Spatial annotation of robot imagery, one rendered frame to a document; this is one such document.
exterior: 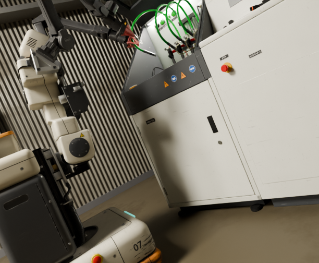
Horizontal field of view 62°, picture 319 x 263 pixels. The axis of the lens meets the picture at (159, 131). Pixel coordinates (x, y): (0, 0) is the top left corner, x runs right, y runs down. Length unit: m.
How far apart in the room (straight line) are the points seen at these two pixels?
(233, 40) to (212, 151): 0.61
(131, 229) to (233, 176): 0.64
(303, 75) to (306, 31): 0.18
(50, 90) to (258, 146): 1.12
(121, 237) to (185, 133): 0.71
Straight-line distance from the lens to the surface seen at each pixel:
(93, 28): 1.95
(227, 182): 1.63
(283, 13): 1.34
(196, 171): 1.70
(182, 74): 1.55
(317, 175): 1.46
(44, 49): 1.40
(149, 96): 1.72
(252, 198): 1.62
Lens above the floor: 0.72
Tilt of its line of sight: 3 degrees down
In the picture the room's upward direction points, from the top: 23 degrees counter-clockwise
